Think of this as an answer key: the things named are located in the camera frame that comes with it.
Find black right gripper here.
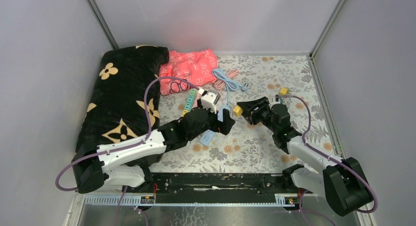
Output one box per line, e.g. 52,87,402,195
236,97,278,133

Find light blue power strip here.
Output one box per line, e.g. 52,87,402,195
199,105,230,146

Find pink power strip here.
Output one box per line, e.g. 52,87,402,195
182,89,200,117

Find blue-teal USB charger plug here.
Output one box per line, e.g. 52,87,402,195
184,103,193,111

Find teal USB charger plug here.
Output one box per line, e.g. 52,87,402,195
186,97,195,104

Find yellow USB charger plug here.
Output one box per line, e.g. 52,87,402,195
182,109,188,117

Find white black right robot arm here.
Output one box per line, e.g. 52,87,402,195
233,97,377,216

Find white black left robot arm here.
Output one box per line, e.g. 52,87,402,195
72,107,235,194

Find floral patterned table mat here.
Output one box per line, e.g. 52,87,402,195
151,55,334,173

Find black eyeglasses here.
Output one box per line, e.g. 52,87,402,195
168,81,192,94

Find pink patterned cloth bag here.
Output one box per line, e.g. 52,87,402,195
159,49,218,86

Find black floral plush blanket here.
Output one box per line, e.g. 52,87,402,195
76,45,169,152

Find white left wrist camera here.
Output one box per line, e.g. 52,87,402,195
197,89,221,114

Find light blue power cable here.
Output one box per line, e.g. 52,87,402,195
211,68,249,111

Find pink power strip cable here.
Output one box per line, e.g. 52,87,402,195
212,68,239,92

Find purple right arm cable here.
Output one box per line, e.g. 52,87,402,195
279,94,379,226

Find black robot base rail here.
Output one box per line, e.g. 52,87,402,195
122,172,314,194

